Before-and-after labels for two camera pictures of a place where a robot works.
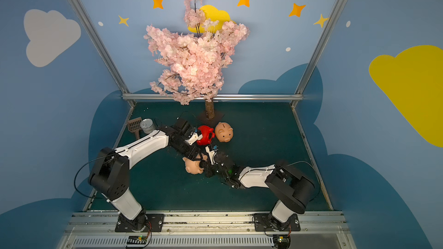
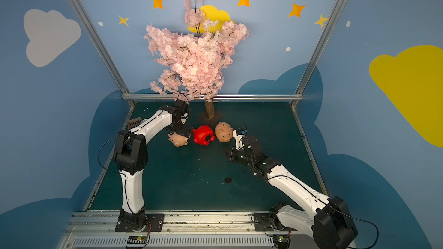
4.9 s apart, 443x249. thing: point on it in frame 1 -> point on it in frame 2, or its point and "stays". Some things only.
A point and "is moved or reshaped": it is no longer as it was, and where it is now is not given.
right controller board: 282,240 stays
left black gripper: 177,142 -> 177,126
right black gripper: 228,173 -> 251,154
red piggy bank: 207,134 stays
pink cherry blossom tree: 191,64 stays
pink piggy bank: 224,132 stays
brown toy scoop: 134,125 stays
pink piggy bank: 194,167 is moved or reshaped
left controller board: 136,240 stays
